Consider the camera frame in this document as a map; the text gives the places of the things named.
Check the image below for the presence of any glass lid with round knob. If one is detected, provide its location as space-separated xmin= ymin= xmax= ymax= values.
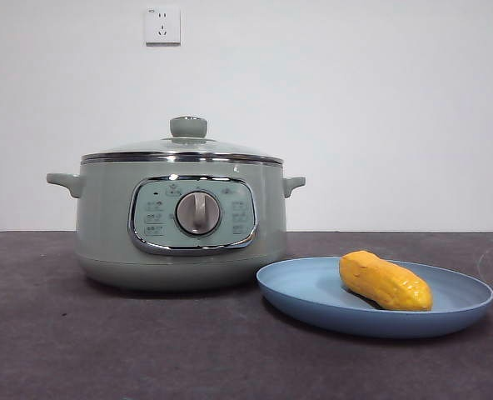
xmin=81 ymin=115 xmax=283 ymax=165

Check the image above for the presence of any pale green electric steamer pot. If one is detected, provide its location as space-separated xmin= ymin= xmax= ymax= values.
xmin=45 ymin=157 xmax=307 ymax=292

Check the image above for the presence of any white wall socket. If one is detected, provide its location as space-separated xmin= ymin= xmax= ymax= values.
xmin=144 ymin=7 xmax=182 ymax=48

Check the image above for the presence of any blue round plate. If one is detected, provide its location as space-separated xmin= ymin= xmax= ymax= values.
xmin=256 ymin=256 xmax=493 ymax=339

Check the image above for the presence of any yellow corn cob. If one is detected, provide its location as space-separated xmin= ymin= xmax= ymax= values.
xmin=339 ymin=249 xmax=434 ymax=313

